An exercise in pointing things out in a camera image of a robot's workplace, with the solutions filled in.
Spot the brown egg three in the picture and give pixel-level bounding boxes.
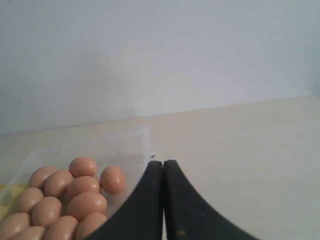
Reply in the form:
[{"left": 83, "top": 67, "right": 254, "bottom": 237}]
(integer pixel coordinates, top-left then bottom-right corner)
[{"left": 66, "top": 176, "right": 101, "bottom": 200}]

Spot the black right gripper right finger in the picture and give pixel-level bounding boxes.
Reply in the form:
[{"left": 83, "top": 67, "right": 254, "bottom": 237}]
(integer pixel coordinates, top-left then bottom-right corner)
[{"left": 163, "top": 160, "right": 256, "bottom": 240}]

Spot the brown egg one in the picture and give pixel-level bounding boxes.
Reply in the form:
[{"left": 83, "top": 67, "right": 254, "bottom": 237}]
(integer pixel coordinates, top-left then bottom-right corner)
[{"left": 69, "top": 157, "right": 97, "bottom": 178}]

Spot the clear plastic container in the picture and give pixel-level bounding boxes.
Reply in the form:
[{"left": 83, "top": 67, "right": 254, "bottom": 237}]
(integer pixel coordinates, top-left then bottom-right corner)
[{"left": 0, "top": 126, "right": 151, "bottom": 240}]

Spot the brown egg six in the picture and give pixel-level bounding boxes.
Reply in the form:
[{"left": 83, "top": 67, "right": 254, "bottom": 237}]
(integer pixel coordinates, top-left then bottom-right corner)
[{"left": 28, "top": 165, "right": 58, "bottom": 190}]

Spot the brown egg ten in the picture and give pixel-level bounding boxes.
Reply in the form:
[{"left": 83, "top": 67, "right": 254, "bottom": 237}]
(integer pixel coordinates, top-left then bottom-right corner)
[{"left": 44, "top": 215, "right": 78, "bottom": 240}]

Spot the brown egg seven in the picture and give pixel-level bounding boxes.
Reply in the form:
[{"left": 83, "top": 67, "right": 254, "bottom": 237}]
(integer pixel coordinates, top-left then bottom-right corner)
[{"left": 75, "top": 212, "right": 107, "bottom": 240}]

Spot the brown egg four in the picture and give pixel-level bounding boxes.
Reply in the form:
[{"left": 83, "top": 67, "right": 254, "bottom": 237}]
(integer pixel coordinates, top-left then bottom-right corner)
[{"left": 67, "top": 192, "right": 107, "bottom": 222}]

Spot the brown egg two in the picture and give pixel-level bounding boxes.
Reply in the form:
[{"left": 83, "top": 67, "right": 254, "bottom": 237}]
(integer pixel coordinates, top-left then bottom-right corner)
[{"left": 100, "top": 165, "right": 126, "bottom": 195}]

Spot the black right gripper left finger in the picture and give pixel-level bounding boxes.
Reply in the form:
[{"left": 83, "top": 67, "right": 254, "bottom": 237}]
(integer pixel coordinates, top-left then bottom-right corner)
[{"left": 86, "top": 161, "right": 163, "bottom": 240}]

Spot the brown egg nine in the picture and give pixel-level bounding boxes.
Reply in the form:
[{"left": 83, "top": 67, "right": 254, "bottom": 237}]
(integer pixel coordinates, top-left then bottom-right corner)
[{"left": 31, "top": 196, "right": 62, "bottom": 228}]

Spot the brown egg twelve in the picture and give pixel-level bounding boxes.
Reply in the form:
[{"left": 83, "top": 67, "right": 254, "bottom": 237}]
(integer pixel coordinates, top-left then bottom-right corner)
[{"left": 9, "top": 226, "right": 46, "bottom": 240}]

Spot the brown egg eleven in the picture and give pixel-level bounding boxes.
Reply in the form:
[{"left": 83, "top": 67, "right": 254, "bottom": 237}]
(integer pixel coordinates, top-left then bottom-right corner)
[{"left": 0, "top": 212, "right": 31, "bottom": 240}]

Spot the yellow plastic egg tray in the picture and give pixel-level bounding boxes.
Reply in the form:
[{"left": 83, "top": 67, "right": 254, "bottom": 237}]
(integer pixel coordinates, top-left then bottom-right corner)
[{"left": 0, "top": 183, "right": 27, "bottom": 221}]

